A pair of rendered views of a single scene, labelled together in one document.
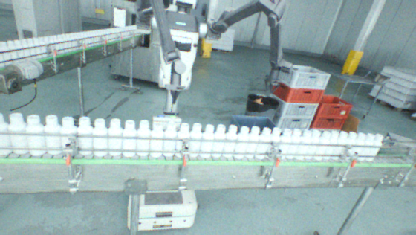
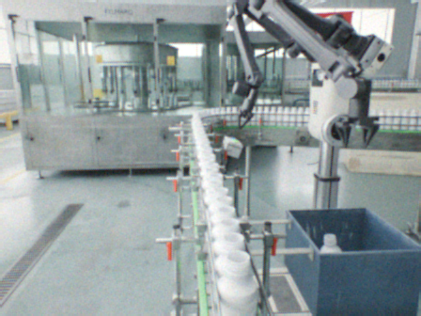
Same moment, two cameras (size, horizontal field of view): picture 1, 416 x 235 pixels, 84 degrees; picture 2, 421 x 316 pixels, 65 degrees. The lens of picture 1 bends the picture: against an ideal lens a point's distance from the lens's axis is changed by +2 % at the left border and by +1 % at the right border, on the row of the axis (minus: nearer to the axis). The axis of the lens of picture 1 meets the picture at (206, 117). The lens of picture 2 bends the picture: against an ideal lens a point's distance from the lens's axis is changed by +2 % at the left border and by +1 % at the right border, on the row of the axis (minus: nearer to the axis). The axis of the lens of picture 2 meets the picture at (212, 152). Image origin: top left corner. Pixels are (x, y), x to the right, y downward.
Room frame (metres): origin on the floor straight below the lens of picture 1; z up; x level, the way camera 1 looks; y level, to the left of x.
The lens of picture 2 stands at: (1.28, -1.44, 1.43)
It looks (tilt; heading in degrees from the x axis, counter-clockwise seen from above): 13 degrees down; 101
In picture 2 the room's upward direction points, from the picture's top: straight up
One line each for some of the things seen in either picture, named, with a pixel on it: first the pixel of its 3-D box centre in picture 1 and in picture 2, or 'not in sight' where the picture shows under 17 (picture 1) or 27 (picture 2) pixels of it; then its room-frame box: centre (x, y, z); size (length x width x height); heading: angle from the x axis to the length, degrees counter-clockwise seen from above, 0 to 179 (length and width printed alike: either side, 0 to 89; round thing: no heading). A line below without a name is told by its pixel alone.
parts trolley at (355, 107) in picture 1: (351, 93); not in sight; (5.05, -3.03, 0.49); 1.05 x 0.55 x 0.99; 106
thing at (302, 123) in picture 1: (287, 117); not in sight; (3.33, -1.24, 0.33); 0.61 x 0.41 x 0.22; 112
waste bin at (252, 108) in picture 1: (257, 119); not in sight; (3.08, -0.74, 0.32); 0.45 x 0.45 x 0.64
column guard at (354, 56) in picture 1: (351, 64); not in sight; (9.78, -5.36, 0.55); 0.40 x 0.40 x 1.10; 16
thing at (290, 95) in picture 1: (296, 91); not in sight; (3.34, -1.25, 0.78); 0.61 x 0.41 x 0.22; 113
